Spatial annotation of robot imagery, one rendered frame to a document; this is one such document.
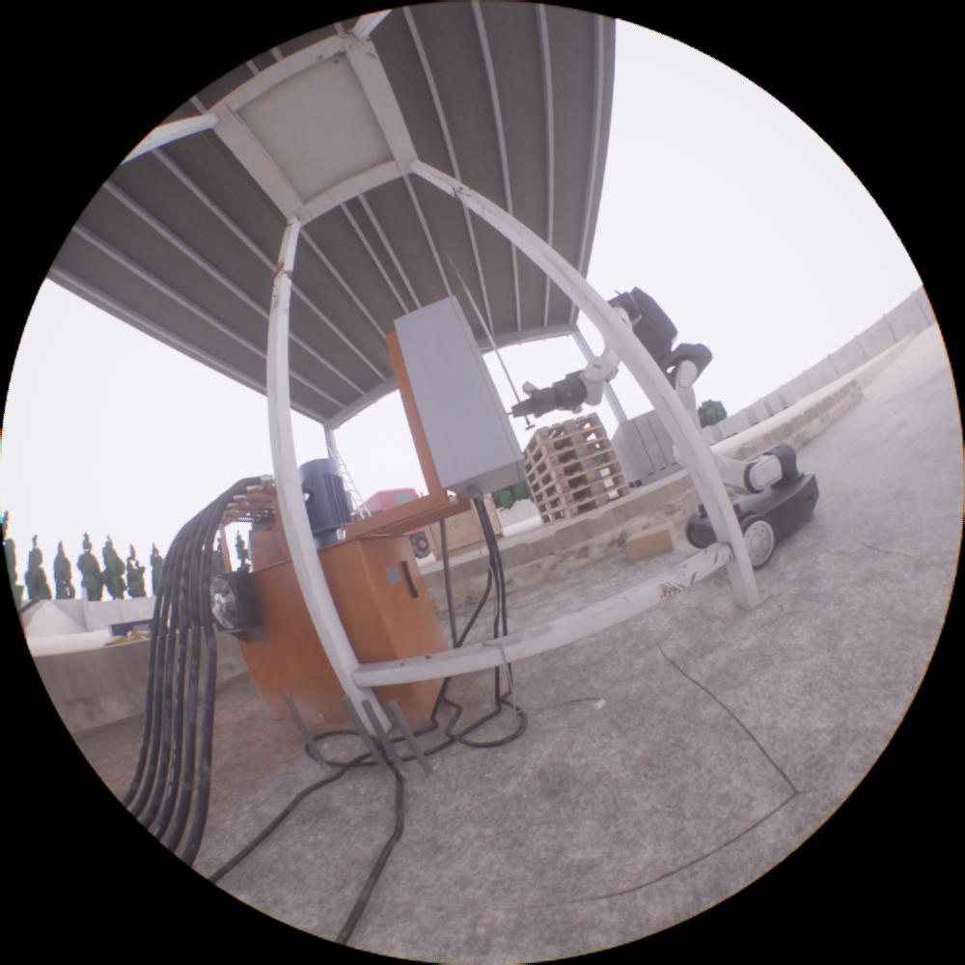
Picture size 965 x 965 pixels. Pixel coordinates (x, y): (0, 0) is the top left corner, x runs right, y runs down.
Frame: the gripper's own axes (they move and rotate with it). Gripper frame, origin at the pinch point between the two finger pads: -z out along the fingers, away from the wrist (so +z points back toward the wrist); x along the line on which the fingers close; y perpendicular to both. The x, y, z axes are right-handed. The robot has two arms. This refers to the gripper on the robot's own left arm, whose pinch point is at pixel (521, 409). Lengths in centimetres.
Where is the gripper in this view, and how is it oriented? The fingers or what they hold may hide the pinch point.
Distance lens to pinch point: 83.1
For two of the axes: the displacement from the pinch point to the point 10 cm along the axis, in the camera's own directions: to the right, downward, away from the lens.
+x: 1.4, 1.3, 9.8
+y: -3.3, -9.3, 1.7
